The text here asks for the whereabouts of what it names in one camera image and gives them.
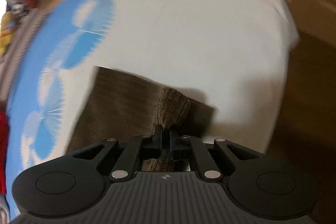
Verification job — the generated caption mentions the brown corduroy pants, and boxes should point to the brown corduroy pants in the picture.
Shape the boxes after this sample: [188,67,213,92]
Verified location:
[65,65,219,173]

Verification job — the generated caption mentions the yellow plush toys pile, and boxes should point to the yellow plush toys pile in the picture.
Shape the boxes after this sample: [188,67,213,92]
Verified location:
[0,11,17,56]

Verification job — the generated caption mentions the red folded blanket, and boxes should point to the red folded blanket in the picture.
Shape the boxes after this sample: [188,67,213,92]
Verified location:
[0,109,9,195]

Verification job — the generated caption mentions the blue white patterned bedsheet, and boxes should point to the blue white patterned bedsheet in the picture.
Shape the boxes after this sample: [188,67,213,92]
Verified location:
[4,0,301,222]

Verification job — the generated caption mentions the panda plush toy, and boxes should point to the panda plush toy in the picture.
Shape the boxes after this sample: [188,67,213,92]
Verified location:
[7,2,30,17]

